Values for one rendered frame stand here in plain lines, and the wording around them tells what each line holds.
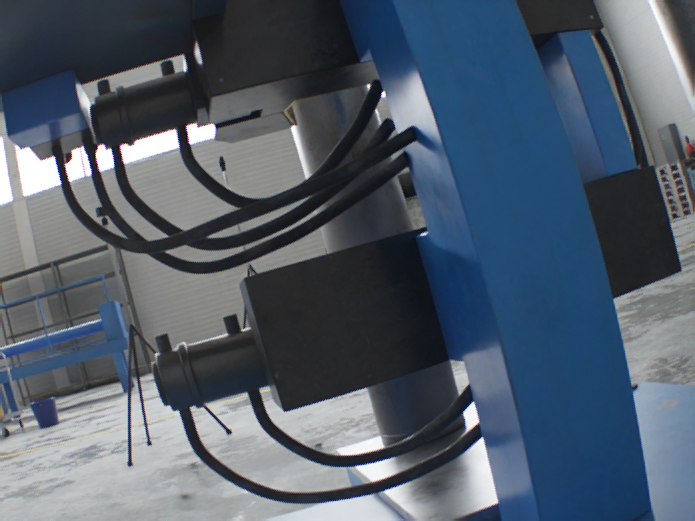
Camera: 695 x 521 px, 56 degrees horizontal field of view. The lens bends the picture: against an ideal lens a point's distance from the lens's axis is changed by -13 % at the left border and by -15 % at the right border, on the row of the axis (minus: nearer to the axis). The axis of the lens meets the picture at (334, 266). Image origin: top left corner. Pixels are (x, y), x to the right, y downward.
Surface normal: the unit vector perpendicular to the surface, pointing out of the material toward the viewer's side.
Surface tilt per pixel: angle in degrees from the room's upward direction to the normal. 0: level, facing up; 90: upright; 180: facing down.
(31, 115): 90
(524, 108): 90
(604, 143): 90
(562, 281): 90
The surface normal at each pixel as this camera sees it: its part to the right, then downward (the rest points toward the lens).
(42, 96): 0.17, -0.08
